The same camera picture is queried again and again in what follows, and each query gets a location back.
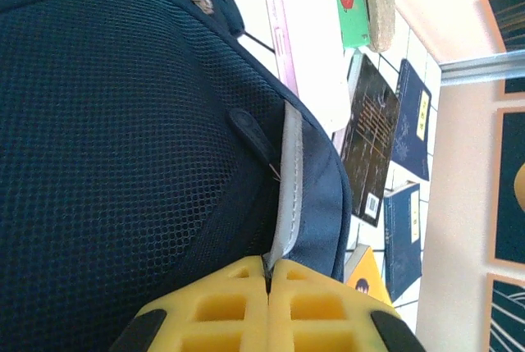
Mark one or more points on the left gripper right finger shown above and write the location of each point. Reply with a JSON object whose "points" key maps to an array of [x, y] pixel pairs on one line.
{"points": [[328, 319]]}

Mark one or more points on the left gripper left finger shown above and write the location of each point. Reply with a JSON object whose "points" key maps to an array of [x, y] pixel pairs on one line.
{"points": [[213, 319]]}

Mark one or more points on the navy book with yellow label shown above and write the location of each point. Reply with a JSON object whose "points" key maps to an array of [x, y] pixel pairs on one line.
{"points": [[404, 241], [414, 122]]}

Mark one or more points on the black book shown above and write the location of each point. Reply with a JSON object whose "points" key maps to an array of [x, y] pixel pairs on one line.
{"points": [[373, 134]]}

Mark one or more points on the navy blue backpack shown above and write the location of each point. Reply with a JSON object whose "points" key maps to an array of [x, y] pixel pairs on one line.
{"points": [[123, 122]]}

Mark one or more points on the pink pencil case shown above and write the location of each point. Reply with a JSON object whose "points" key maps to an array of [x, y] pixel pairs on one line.
{"points": [[311, 60]]}

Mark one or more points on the green notebook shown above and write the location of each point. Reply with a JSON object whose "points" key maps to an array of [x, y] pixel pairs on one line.
{"points": [[350, 3]]}

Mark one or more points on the tan glasses case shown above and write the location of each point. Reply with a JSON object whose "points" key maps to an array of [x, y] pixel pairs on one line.
{"points": [[379, 3]]}

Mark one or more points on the aluminium corner post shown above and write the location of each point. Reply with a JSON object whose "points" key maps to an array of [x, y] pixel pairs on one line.
{"points": [[484, 67]]}

